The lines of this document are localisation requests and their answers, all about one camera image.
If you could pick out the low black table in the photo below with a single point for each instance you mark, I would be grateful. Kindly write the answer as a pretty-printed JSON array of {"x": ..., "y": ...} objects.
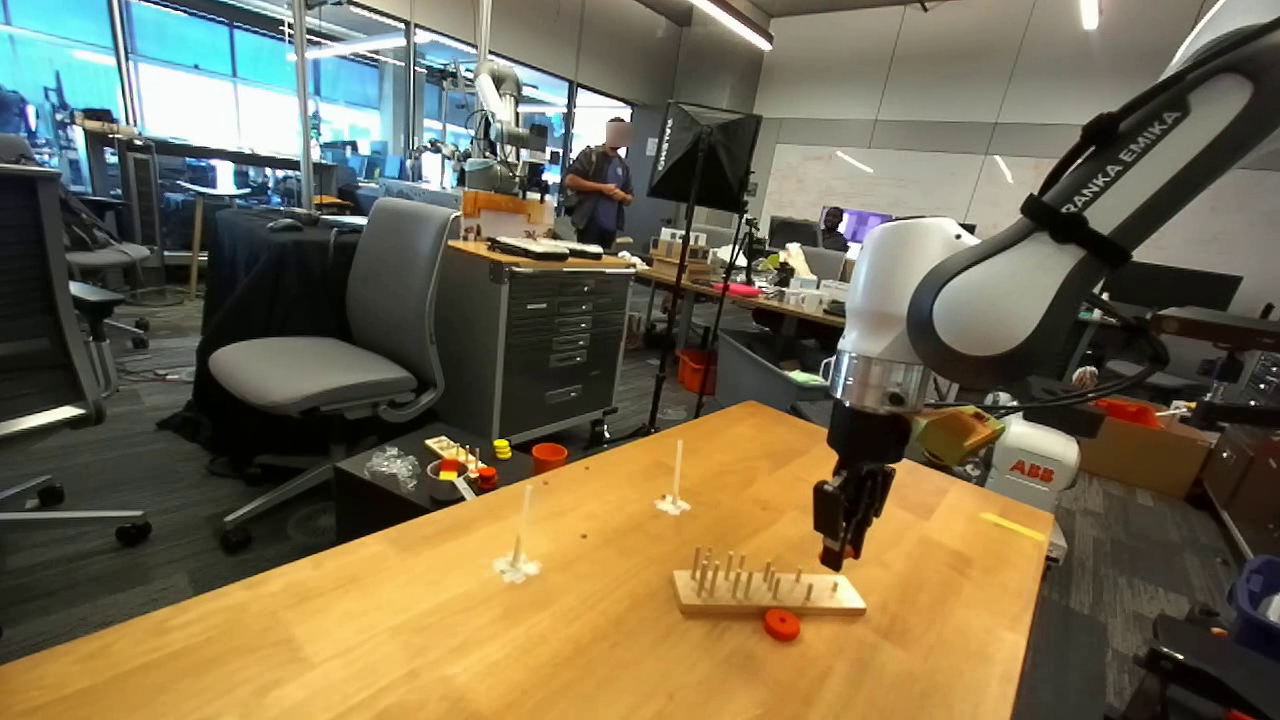
[{"x": 400, "y": 502}]

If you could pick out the black mesh office chair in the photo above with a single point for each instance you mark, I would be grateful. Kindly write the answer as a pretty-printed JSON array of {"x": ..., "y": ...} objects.
[{"x": 35, "y": 292}]

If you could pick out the yellow tape strip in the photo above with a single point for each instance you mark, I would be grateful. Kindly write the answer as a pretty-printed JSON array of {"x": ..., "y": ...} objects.
[{"x": 1019, "y": 529}]

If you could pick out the black softbox light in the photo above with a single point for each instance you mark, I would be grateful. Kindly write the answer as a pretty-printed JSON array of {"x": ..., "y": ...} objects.
[{"x": 713, "y": 167}]

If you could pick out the black computer monitor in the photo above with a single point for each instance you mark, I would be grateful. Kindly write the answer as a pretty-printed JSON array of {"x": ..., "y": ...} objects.
[{"x": 1192, "y": 284}]

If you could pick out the person in dark shirt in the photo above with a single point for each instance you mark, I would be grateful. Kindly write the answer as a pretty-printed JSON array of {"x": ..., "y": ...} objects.
[{"x": 596, "y": 182}]

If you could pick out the yellow cube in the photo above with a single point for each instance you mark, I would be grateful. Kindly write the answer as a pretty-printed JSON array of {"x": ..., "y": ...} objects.
[{"x": 503, "y": 451}]

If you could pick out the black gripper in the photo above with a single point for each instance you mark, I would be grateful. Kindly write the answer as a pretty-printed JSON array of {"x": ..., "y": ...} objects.
[{"x": 869, "y": 451}]

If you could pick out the white ABB robot base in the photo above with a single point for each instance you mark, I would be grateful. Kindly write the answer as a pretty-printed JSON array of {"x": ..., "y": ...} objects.
[{"x": 1034, "y": 474}]

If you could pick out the white keyboard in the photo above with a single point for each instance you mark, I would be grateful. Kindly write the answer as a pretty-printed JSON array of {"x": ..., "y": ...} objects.
[{"x": 534, "y": 246}]

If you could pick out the grey office chair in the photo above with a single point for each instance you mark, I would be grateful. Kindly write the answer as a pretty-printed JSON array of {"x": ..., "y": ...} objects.
[{"x": 305, "y": 370}]

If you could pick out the tan wooden blocks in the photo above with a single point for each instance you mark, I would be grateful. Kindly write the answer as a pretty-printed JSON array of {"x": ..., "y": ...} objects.
[{"x": 447, "y": 451}]

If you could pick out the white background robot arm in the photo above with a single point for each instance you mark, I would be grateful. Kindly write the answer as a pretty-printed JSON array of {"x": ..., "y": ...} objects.
[{"x": 496, "y": 133}]

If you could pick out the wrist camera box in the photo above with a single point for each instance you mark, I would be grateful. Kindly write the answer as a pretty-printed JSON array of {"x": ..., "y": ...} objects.
[{"x": 960, "y": 438}]

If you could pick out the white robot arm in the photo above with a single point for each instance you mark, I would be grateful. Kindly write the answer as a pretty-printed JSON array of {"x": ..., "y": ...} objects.
[{"x": 986, "y": 307}]

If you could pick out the orange bucket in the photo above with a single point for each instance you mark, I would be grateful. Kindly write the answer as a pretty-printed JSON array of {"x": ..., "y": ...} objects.
[{"x": 693, "y": 374}]

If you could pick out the wooden peg stand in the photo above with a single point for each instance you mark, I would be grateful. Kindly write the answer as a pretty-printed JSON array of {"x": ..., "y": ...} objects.
[{"x": 746, "y": 596}]

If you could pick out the purple lit monitor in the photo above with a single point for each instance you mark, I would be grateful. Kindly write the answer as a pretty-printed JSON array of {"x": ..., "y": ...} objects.
[{"x": 860, "y": 223}]

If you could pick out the orange bowl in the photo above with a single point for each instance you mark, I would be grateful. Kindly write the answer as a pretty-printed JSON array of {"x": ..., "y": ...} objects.
[{"x": 550, "y": 456}]

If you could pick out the black cloth covered desk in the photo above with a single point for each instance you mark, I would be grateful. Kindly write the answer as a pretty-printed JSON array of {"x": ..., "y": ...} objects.
[{"x": 266, "y": 274}]

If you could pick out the cardboard box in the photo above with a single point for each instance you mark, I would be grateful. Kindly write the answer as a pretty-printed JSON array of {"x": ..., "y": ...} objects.
[{"x": 1146, "y": 462}]

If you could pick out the blue bin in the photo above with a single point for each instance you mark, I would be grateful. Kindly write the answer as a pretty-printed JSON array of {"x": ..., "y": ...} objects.
[{"x": 1261, "y": 604}]

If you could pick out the grey drawer cabinet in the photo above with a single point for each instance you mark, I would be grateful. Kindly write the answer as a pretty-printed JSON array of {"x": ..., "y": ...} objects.
[{"x": 534, "y": 342}]

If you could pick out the red yellow toy pieces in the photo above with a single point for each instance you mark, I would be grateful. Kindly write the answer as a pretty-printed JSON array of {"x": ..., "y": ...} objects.
[{"x": 482, "y": 476}]

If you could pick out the wooden crate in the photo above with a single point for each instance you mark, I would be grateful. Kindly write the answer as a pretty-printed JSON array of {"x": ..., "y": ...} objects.
[{"x": 504, "y": 215}]

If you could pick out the clear wine glass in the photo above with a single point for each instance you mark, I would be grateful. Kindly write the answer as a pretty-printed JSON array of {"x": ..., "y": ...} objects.
[
  {"x": 519, "y": 570},
  {"x": 672, "y": 504}
]

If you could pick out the clear plastic bag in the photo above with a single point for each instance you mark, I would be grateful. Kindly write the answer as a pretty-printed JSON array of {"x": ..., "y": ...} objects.
[{"x": 393, "y": 467}]

